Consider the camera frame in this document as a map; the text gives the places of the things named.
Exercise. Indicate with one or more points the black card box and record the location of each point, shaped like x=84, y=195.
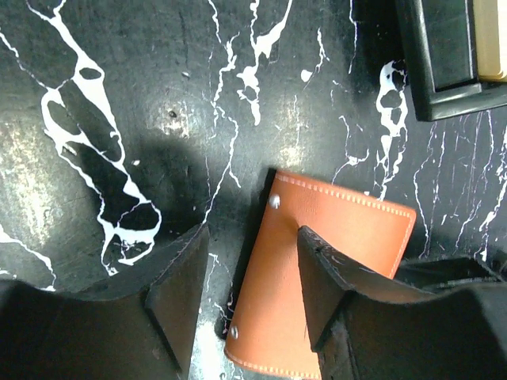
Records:
x=438, y=39

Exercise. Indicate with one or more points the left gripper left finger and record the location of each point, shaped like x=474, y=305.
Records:
x=170, y=282

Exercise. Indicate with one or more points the brown leather card holder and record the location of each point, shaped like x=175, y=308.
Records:
x=268, y=332

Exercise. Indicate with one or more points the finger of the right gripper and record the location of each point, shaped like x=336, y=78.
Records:
x=435, y=276

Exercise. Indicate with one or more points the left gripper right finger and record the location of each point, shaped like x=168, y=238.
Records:
x=330, y=279

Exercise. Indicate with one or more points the gold VIP card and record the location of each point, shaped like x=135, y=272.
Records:
x=490, y=39

